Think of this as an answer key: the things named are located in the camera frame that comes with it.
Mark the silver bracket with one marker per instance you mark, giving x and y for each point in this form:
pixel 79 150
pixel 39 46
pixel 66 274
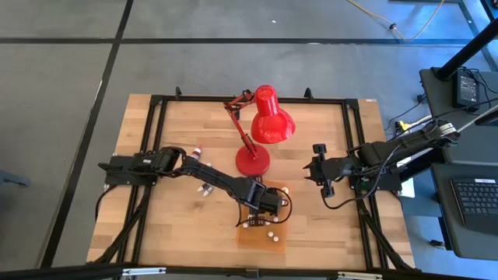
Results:
pixel 360 276
pixel 144 271

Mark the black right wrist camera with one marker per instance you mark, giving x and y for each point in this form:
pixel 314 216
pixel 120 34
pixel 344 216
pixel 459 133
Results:
pixel 334 170

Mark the black support pole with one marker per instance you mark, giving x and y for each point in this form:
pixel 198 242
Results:
pixel 467 51
pixel 420 166

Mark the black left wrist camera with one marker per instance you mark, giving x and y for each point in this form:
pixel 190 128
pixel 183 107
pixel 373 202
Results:
pixel 273 204

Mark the red desk lamp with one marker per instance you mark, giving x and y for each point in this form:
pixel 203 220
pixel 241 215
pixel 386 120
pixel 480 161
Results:
pixel 270 124

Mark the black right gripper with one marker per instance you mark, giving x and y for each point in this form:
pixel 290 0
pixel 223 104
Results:
pixel 320 149

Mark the thin grey rod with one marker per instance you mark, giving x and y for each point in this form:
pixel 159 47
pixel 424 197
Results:
pixel 478 119

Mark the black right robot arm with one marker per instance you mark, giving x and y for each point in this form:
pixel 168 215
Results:
pixel 404 143

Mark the large red food coloring bottle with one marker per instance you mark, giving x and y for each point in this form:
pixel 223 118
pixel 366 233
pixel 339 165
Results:
pixel 197 152

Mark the yellow plug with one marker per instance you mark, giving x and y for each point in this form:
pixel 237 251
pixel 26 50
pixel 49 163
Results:
pixel 404 126

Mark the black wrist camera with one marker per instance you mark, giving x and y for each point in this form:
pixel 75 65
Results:
pixel 273 204
pixel 334 170

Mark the black crossbar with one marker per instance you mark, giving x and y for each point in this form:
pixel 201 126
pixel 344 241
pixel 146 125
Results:
pixel 78 272

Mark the black monitor foot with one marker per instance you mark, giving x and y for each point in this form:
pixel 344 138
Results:
pixel 488 118

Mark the small black floor plug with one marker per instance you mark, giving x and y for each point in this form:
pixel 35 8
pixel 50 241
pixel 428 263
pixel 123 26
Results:
pixel 437 244

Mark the black aluminium table frame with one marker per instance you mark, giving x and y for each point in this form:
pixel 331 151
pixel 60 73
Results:
pixel 194 99

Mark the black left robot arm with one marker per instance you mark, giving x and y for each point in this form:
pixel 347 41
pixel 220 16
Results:
pixel 218 178

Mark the orange translucent plastic bin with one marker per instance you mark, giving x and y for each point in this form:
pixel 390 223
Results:
pixel 253 243

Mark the black table clamp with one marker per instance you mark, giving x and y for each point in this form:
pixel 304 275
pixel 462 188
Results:
pixel 178 93
pixel 308 93

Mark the black keyboard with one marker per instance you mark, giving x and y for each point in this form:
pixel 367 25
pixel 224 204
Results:
pixel 476 202

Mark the black power adapter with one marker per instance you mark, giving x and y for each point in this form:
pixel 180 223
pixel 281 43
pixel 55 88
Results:
pixel 465 89

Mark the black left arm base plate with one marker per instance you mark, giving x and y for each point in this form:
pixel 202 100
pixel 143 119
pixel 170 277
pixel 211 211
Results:
pixel 116 177

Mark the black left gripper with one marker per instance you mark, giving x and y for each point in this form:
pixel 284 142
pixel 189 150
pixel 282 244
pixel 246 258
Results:
pixel 257 221

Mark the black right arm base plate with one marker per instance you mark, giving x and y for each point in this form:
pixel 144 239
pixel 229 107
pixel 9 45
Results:
pixel 385 185

